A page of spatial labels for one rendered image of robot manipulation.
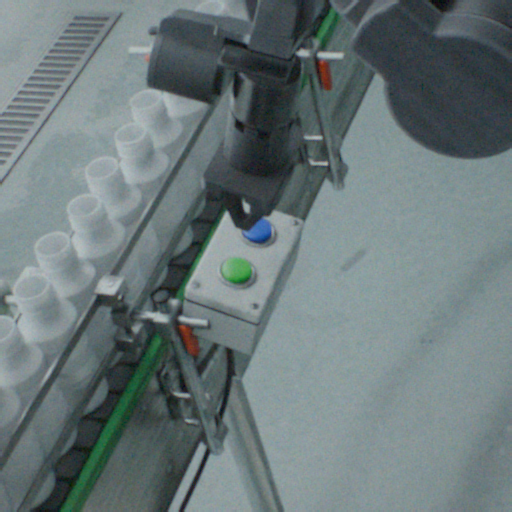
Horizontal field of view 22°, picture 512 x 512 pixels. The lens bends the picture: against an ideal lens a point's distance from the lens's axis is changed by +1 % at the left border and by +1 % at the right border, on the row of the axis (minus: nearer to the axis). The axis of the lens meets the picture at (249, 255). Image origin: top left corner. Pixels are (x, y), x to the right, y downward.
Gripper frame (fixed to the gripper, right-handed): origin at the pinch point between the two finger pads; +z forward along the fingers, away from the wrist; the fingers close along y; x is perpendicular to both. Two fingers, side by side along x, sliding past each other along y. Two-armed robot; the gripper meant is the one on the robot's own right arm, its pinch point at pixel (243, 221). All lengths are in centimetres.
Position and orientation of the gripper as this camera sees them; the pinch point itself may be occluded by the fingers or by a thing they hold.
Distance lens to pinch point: 125.2
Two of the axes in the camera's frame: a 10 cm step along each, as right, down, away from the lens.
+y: -3.4, 6.8, -6.5
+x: 9.3, 3.3, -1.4
